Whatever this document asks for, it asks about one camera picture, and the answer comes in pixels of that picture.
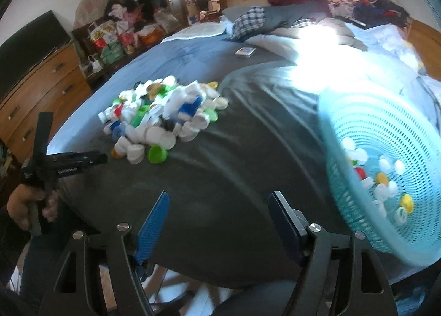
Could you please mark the small group of sorted caps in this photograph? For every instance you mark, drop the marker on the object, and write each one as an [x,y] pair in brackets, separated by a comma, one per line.
[380,192]

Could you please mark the pale duvet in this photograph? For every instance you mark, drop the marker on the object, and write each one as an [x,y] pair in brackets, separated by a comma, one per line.
[372,47]

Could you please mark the small white flat box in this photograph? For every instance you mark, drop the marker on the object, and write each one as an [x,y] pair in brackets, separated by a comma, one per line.
[245,51]

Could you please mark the wooden dresser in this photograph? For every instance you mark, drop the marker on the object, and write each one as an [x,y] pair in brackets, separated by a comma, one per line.
[44,95]

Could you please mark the grey garment with plaid lining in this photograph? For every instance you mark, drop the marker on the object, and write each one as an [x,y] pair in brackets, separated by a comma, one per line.
[275,16]

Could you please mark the blue bedsheet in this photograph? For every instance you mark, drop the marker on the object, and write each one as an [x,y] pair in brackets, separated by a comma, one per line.
[172,61]

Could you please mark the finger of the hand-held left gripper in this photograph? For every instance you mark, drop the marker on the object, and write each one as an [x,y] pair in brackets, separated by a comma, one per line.
[93,159]

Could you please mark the person's leg in jeans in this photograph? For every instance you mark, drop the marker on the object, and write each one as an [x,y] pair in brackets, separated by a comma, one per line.
[39,261]

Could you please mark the white folded cloth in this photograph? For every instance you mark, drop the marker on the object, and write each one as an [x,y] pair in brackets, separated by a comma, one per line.
[196,32]

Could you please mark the wooden headboard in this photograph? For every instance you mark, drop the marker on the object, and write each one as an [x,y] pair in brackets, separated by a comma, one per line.
[425,44]

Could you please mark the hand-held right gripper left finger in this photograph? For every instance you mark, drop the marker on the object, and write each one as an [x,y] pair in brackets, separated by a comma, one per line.
[153,226]

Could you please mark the teal perforated plastic basket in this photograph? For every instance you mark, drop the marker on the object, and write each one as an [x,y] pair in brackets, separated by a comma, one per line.
[379,130]

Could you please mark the black television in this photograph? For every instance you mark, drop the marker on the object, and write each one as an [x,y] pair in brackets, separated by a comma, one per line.
[27,47]

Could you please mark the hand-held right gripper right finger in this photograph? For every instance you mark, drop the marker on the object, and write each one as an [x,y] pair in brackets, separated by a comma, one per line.
[280,223]

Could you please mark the person's left forearm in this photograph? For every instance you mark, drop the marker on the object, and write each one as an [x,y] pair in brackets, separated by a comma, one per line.
[12,247]

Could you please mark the person's left hand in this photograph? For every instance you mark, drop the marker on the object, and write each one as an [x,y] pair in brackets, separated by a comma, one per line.
[19,204]

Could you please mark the large pile of bottle caps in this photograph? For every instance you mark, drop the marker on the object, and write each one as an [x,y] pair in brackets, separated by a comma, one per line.
[162,119]

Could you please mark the cluttered heap of bags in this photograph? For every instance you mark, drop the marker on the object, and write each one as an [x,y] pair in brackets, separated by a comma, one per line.
[120,30]

